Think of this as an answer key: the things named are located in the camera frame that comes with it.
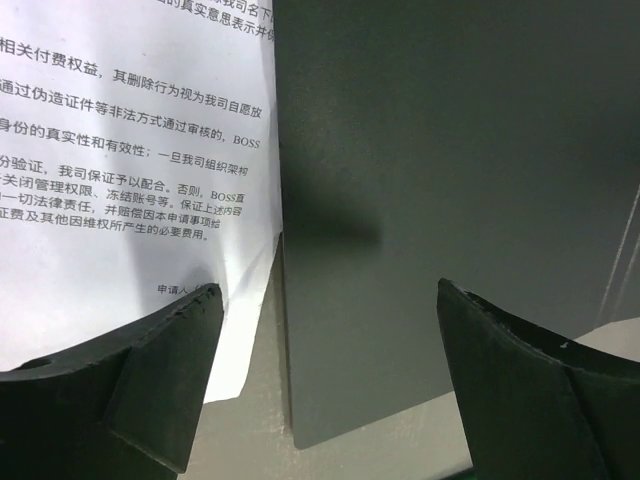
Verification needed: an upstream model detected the white folder black inside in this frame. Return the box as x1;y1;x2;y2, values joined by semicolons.
274;1;639;449

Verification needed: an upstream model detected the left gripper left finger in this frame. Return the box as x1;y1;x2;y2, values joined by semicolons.
1;283;224;474

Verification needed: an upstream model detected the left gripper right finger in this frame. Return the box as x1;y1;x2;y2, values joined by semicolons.
437;279;639;479

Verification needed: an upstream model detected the white printed paper stack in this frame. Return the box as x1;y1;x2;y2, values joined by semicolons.
1;0;282;402

